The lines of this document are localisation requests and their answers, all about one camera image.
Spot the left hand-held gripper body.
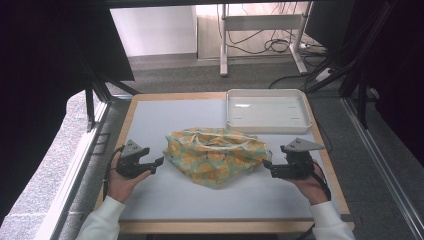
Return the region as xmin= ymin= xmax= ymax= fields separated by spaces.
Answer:
xmin=115 ymin=139 xmax=151 ymax=180

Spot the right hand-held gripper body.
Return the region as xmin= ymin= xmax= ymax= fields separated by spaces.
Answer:
xmin=279 ymin=137 xmax=326 ymax=180

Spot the white plastic tray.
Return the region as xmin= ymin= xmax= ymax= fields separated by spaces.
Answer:
xmin=225 ymin=88 xmax=314 ymax=135

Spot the yellow flowered green cloth bag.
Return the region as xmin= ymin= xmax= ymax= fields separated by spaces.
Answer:
xmin=162 ymin=126 xmax=273 ymax=190

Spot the person's left hand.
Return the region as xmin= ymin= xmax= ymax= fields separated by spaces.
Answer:
xmin=107 ymin=155 xmax=153 ymax=204

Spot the person's right hand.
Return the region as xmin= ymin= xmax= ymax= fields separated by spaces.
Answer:
xmin=286 ymin=161 xmax=330 ymax=206

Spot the light grey table mat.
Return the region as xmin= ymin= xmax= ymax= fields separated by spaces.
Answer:
xmin=119 ymin=98 xmax=342 ymax=222

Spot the black metal stand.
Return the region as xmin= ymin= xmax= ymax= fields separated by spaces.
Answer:
xmin=77 ymin=54 xmax=142 ymax=133
xmin=304 ymin=0 xmax=399 ymax=130

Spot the white power strip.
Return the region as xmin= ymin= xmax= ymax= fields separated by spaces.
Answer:
xmin=314 ymin=67 xmax=335 ymax=83

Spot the dark curtain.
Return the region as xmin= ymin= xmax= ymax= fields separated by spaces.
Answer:
xmin=346 ymin=0 xmax=424 ymax=158
xmin=0 ymin=0 xmax=136 ymax=225

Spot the left hand-held gripper black cable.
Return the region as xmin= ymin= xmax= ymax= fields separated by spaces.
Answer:
xmin=102 ymin=145 xmax=125 ymax=201

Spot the hand-held gripper black cable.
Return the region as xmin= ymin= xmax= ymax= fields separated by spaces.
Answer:
xmin=102 ymin=145 xmax=125 ymax=201
xmin=294 ymin=159 xmax=333 ymax=240

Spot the right hand-held gripper black cable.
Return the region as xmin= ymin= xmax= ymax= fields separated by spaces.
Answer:
xmin=294 ymin=159 xmax=333 ymax=240

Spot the aluminium rail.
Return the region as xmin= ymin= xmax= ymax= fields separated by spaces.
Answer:
xmin=34 ymin=99 xmax=112 ymax=240
xmin=341 ymin=96 xmax=424 ymax=240

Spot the tangle of black floor cables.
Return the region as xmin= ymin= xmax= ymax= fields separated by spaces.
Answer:
xmin=229 ymin=2 xmax=329 ymax=57

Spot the white metal desk frame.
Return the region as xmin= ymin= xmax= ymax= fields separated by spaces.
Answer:
xmin=218 ymin=2 xmax=313 ymax=78

